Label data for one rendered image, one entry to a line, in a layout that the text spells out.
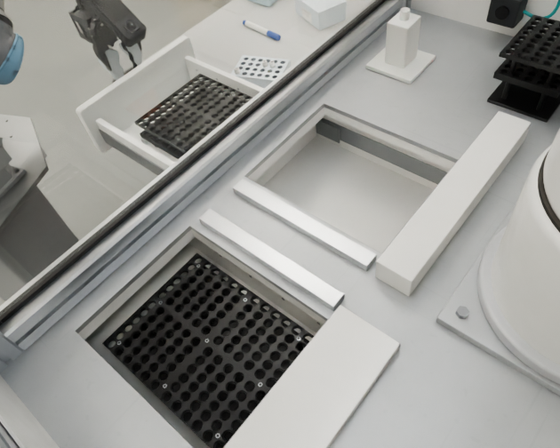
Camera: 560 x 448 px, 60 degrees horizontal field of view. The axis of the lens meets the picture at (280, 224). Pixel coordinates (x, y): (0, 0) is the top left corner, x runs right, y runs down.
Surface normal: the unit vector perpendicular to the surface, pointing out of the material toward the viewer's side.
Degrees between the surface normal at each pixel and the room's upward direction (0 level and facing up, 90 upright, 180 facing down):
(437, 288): 0
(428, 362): 0
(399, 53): 90
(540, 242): 90
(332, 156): 0
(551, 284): 90
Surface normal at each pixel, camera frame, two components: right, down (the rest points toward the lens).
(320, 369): -0.12, -0.61
